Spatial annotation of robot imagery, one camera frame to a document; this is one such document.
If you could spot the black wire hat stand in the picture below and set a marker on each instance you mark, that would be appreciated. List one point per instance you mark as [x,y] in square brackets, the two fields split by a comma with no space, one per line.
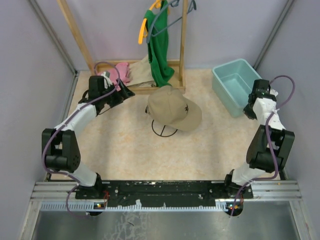
[162,130]

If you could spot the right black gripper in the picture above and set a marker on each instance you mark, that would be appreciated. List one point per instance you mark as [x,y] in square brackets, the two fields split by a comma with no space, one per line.
[249,113]

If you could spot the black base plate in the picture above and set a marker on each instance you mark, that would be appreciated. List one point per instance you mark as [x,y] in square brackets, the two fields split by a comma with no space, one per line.
[193,193]

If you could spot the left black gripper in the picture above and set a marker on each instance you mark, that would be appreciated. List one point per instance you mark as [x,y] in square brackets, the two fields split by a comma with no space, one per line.
[123,94]

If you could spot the aluminium rail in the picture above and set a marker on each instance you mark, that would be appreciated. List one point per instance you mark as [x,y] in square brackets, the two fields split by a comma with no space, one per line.
[60,196]

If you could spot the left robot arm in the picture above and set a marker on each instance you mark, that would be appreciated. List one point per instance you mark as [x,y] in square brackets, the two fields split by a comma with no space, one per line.
[60,149]

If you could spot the wooden clothes rack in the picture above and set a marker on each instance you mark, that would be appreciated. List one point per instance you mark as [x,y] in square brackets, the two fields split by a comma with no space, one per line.
[178,80]

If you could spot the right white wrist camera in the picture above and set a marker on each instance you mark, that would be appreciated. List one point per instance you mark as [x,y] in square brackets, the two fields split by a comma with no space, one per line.
[273,91]

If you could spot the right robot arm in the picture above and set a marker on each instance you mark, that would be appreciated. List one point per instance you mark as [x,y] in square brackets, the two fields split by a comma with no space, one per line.
[271,145]

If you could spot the pink folded cloth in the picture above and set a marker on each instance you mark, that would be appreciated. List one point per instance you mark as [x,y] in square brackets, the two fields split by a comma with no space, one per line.
[123,69]

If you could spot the khaki cap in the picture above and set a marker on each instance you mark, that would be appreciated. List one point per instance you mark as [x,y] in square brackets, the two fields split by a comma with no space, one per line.
[168,106]

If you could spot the beige folded cloth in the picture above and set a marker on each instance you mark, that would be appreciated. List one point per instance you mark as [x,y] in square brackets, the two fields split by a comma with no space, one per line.
[140,74]

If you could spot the green tank top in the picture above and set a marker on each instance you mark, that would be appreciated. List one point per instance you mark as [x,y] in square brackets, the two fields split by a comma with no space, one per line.
[157,56]

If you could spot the grey-blue clothes hanger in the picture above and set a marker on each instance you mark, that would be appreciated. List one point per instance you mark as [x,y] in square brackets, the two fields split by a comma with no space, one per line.
[157,19]

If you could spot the light blue plastic bin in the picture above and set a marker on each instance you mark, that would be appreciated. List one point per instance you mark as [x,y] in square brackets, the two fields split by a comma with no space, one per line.
[232,83]

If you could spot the yellow clothes hanger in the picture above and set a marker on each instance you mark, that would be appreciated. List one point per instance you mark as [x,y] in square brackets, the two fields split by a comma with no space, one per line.
[143,33]

